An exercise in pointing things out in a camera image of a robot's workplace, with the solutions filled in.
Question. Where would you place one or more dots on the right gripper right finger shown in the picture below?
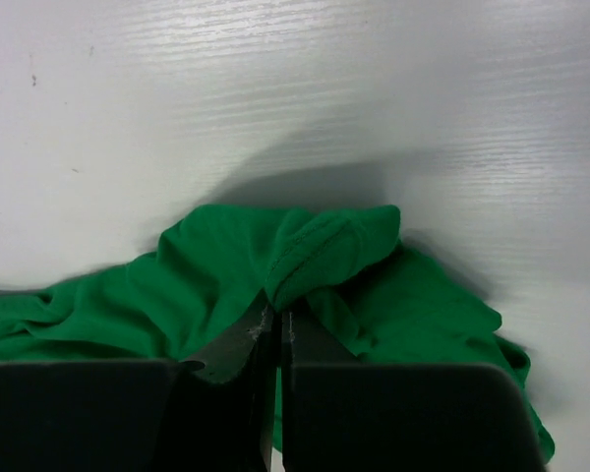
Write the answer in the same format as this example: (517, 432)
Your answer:
(340, 414)

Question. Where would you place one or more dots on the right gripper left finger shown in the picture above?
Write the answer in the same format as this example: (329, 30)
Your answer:
(212, 411)

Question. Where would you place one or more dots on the green t-shirt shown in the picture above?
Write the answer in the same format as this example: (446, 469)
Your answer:
(386, 303)

